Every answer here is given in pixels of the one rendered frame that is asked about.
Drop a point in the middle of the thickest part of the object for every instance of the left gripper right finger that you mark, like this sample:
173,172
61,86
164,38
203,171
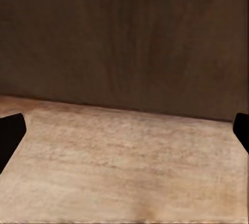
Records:
241,129

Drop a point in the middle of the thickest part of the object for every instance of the cabinet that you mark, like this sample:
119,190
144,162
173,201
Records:
179,56

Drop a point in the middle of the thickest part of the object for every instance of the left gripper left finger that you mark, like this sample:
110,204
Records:
12,131

